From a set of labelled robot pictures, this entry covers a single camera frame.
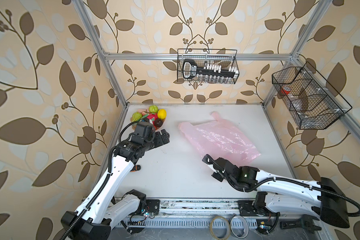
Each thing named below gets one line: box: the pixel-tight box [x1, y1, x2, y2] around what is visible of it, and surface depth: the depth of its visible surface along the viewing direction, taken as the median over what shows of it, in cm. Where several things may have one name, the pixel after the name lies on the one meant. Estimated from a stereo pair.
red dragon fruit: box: [142, 112, 158, 122], surface depth 104 cm
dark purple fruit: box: [154, 118, 163, 127], surface depth 102 cm
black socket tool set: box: [182, 59, 239, 82], surface depth 86 cm
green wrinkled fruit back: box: [148, 105, 159, 114], surface depth 107 cm
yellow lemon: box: [157, 109, 167, 120], surface depth 104 cm
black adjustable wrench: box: [280, 214, 322, 234], surface depth 71 cm
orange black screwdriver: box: [130, 164, 142, 173], surface depth 88 cm
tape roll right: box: [228, 215, 249, 239], surface depth 71 cm
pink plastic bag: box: [178, 111, 262, 167], surface depth 91 cm
